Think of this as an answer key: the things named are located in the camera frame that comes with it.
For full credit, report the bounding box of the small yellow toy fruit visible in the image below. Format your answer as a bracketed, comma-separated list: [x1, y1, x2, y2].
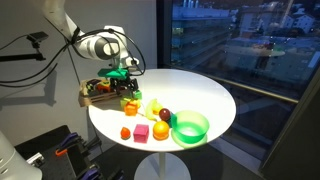
[152, 103, 164, 116]

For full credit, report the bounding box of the pink block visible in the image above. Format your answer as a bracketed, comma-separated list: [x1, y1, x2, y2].
[133, 123, 150, 144]

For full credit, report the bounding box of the green plastic bowl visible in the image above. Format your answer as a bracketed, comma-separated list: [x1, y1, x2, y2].
[170, 110, 210, 145]

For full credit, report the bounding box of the orange cube with nine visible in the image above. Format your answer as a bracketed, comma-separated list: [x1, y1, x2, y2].
[97, 81, 112, 94]

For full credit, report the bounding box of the blue clamp with orange tip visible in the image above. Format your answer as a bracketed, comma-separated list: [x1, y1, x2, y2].
[54, 132, 80, 157]

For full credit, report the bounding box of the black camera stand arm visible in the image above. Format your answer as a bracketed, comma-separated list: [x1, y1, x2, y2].
[0, 41, 47, 63]

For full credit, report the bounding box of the orange block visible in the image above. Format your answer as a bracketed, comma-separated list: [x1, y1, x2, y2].
[124, 101, 139, 117]

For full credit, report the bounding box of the large black white cube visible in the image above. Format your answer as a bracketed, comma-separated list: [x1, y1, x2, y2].
[85, 78, 101, 96]

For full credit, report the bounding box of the yellow toy banana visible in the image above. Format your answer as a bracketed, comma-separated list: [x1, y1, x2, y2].
[145, 98, 164, 122]

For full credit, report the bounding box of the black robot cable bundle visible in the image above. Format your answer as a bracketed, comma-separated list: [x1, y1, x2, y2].
[0, 27, 147, 88]

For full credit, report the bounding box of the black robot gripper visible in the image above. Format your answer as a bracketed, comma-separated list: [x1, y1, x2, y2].
[109, 76, 139, 100]

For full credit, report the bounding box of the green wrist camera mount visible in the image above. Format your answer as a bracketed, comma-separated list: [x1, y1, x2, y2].
[97, 67, 130, 81]

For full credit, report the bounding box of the small red-orange toy fruit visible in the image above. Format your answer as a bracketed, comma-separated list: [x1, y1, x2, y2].
[120, 126, 132, 140]

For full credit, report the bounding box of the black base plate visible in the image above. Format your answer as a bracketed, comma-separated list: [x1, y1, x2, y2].
[14, 124, 125, 180]

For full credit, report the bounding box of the wooden tray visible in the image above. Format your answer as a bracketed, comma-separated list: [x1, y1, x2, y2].
[78, 77, 125, 108]

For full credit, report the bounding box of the black camera on stand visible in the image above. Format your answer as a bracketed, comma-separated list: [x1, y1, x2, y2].
[26, 31, 50, 45]

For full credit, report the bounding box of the dark red toy plum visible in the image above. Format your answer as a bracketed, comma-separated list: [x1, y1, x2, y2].
[158, 107, 172, 122]

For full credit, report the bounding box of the silver metal bracket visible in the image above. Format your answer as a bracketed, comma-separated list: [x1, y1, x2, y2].
[26, 152, 46, 168]

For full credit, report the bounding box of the white rounded machine housing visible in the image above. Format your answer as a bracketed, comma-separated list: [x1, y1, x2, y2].
[0, 129, 43, 180]

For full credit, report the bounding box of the white table pedestal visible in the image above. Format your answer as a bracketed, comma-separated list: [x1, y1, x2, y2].
[133, 151, 192, 180]

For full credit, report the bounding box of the toy orange fruit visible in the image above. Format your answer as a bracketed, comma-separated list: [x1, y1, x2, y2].
[152, 120, 171, 141]

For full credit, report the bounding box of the window railing bar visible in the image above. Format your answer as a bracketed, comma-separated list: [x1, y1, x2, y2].
[171, 64, 300, 105]

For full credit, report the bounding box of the lime green block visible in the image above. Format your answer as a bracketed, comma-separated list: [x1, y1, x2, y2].
[120, 96, 134, 109]

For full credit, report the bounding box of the thin camera cable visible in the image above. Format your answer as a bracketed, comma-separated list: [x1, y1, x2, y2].
[0, 34, 30, 52]

